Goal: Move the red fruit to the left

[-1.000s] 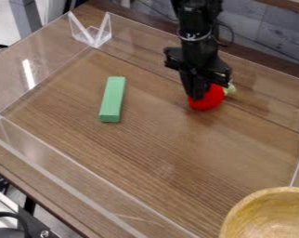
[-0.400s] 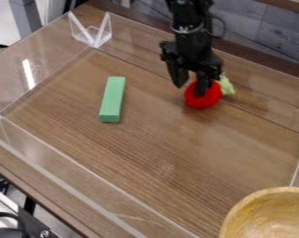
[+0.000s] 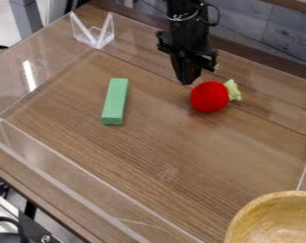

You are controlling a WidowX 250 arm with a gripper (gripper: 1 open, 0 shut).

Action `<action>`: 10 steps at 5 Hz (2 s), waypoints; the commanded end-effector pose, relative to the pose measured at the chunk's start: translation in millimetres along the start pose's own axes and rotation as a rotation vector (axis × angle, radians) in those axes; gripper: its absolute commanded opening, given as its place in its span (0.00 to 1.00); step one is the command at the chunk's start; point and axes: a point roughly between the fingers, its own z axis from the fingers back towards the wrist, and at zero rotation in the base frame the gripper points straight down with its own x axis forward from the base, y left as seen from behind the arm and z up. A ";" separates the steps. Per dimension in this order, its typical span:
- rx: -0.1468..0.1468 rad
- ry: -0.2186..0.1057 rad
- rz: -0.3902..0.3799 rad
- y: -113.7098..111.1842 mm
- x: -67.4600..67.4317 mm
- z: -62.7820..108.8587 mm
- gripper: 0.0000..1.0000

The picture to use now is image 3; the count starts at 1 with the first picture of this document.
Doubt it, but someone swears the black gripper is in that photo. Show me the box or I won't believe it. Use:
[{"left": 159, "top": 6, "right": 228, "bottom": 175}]
[{"left": 156, "top": 30, "right": 218, "bottom": 85}]

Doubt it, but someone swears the red plush fruit green leaf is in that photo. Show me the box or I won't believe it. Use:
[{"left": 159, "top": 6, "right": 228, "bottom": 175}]
[{"left": 191, "top": 79, "right": 242, "bottom": 113}]

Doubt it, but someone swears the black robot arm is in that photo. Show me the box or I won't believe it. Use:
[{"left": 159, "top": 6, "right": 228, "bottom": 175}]
[{"left": 156, "top": 0, "right": 219, "bottom": 85}]

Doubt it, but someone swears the green rectangular block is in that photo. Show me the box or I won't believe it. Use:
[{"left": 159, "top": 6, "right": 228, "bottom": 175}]
[{"left": 102, "top": 78, "right": 130, "bottom": 125}]

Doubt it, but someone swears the wooden bowl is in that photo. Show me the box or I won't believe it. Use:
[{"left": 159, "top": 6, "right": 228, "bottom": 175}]
[{"left": 224, "top": 191, "right": 306, "bottom": 243}]

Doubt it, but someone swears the clear acrylic tray enclosure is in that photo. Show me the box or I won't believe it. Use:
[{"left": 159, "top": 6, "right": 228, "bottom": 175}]
[{"left": 0, "top": 8, "right": 306, "bottom": 243}]

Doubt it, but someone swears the black metal bracket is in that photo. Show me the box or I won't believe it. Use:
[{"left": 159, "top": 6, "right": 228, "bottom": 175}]
[{"left": 17, "top": 213, "right": 63, "bottom": 243}]

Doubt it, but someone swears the black cable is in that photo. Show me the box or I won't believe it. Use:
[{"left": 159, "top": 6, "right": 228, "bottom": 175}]
[{"left": 0, "top": 215, "right": 33, "bottom": 243}]

